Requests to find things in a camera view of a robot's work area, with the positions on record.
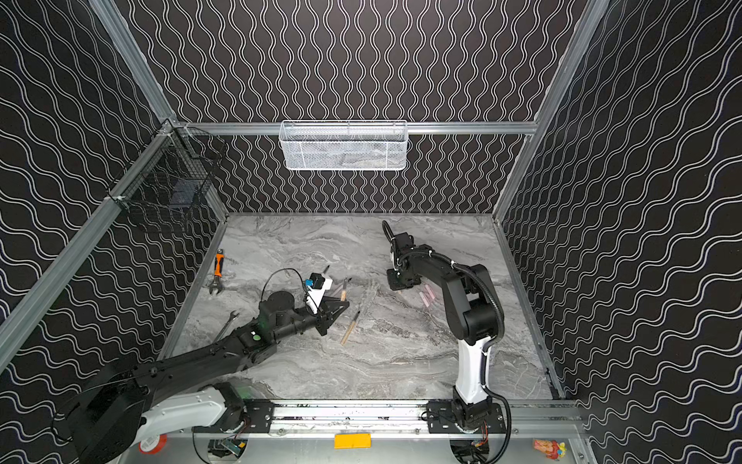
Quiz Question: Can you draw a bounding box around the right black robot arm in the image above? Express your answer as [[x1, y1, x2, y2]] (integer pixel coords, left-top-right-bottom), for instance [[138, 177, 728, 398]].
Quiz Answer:
[[382, 220, 505, 431]]

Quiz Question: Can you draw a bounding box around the black wire mesh basket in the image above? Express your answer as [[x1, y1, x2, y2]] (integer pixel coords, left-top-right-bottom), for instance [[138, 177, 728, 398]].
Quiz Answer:
[[112, 121, 227, 236]]

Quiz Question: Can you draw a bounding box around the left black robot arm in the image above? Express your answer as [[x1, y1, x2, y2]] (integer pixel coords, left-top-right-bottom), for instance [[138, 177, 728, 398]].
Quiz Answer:
[[59, 291, 350, 463]]

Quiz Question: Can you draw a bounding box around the red yellow small toy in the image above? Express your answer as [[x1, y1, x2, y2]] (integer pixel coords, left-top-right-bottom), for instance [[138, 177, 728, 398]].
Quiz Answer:
[[533, 440, 566, 460]]

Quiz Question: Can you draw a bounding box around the silver combination wrench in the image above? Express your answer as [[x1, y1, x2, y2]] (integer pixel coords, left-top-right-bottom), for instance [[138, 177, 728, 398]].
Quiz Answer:
[[214, 311, 240, 342]]

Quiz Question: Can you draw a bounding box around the white wire mesh basket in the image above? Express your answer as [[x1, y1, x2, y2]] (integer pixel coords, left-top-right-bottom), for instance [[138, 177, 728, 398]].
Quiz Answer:
[[278, 120, 410, 171]]

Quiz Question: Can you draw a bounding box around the orange handled adjustable wrench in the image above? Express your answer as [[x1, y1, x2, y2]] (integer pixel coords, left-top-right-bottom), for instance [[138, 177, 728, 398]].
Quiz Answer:
[[209, 249, 224, 295]]

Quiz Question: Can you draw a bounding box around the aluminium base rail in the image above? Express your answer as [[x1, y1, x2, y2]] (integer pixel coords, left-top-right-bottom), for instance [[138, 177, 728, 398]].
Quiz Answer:
[[115, 398, 587, 439]]

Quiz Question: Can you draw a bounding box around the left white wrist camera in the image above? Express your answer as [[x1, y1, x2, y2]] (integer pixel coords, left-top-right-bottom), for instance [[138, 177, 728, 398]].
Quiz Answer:
[[305, 273, 334, 314]]

